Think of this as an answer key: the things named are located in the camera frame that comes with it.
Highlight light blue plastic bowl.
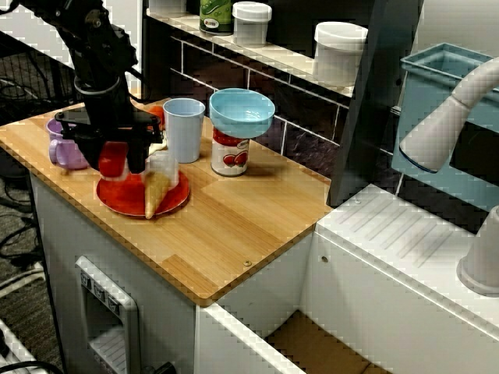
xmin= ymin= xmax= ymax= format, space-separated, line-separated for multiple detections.
xmin=207 ymin=88 xmax=275 ymax=140

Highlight grey dispenser panel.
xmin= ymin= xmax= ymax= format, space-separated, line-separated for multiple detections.
xmin=74 ymin=255 xmax=140 ymax=374

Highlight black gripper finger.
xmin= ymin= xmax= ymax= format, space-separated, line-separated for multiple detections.
xmin=126 ymin=139 xmax=152 ymax=175
xmin=77 ymin=142 xmax=104 ymax=172

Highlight beige kitchen shelf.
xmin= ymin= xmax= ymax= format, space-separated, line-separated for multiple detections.
xmin=146 ymin=7 xmax=356 ymax=98

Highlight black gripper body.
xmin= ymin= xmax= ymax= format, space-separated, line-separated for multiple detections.
xmin=54 ymin=83 xmax=165 ymax=146

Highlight small white lidded jar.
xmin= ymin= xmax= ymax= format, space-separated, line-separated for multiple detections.
xmin=232 ymin=1 xmax=273 ymax=48

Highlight blue plastic bin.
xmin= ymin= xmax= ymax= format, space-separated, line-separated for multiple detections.
xmin=391 ymin=42 xmax=499 ymax=213

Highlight black shelf side panel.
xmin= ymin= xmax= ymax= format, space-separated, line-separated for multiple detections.
xmin=140 ymin=0 xmax=175 ymax=105

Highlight pale blue plastic cup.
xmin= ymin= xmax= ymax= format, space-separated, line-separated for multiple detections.
xmin=162 ymin=97 xmax=207 ymax=164

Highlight black floor cable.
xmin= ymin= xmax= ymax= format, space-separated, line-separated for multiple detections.
xmin=0 ymin=360 xmax=65 ymax=374

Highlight dark grey upright panel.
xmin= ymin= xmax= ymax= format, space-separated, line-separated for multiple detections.
xmin=329 ymin=0 xmax=425 ymax=207

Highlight red toy sushi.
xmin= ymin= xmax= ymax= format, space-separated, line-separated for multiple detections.
xmin=97 ymin=140 xmax=130 ymax=182

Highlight toy tomato can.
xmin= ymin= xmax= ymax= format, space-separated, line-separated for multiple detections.
xmin=211 ymin=130 xmax=250 ymax=178

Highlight grey toy faucet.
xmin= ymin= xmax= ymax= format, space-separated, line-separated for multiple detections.
xmin=399 ymin=56 xmax=499 ymax=298

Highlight toy hot dog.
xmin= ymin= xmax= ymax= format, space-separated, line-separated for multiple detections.
xmin=150 ymin=104 xmax=169 ymax=153

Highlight grey power cable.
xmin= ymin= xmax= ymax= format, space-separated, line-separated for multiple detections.
xmin=0 ymin=260 xmax=46 ymax=298

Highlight black mesh frame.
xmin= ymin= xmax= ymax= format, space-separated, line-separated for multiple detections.
xmin=0 ymin=30 xmax=87 ymax=125

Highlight red plastic plate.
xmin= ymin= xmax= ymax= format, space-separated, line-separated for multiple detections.
xmin=96 ymin=167 xmax=192 ymax=217

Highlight toy ice cream cone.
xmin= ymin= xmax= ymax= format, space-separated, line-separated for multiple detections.
xmin=143 ymin=151 xmax=181 ymax=221

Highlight large white lidded jar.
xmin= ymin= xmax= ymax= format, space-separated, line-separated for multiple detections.
xmin=313 ymin=21 xmax=369 ymax=87

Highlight dark tiled backsplash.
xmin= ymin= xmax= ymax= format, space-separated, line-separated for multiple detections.
xmin=171 ymin=37 xmax=406 ymax=196

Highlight aluminium frame rail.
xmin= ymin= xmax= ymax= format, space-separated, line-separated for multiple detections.
xmin=0 ymin=317 xmax=38 ymax=374

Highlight white toy kitchen cabinet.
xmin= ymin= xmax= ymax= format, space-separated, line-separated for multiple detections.
xmin=29 ymin=171 xmax=499 ymax=374

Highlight purple plastic mug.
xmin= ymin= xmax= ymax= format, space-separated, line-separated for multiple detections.
xmin=45 ymin=118 xmax=93 ymax=171

